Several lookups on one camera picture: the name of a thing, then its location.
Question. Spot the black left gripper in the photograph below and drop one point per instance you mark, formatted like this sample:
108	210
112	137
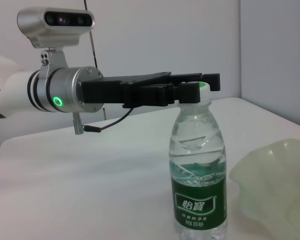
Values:
110	91

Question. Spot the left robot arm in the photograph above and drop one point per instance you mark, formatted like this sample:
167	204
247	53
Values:
65	90

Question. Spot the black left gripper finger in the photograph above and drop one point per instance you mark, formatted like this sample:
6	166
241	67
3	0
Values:
215	80

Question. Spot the clear water bottle green label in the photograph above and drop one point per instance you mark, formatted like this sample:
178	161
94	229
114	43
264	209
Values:
197	162

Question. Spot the pale green fruit plate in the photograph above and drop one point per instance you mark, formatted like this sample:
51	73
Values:
277	187

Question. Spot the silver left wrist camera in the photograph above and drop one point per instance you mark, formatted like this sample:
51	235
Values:
52	25

